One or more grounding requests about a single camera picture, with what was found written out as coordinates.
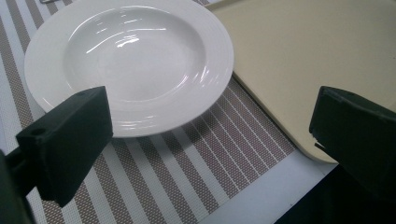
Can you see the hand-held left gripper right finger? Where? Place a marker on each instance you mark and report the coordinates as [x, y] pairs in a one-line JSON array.
[[358, 140]]

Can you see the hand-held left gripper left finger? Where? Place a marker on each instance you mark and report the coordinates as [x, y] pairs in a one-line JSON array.
[[67, 141]]

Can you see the beige cutting board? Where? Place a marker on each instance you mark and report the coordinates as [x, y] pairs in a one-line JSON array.
[[311, 56]]

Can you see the white deep plate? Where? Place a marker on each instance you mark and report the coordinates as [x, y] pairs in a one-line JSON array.
[[134, 62]]

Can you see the striped woven placemat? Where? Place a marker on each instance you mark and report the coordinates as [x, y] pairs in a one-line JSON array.
[[193, 161]]

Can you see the metal utensil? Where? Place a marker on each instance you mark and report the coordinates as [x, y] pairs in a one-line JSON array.
[[46, 1]]

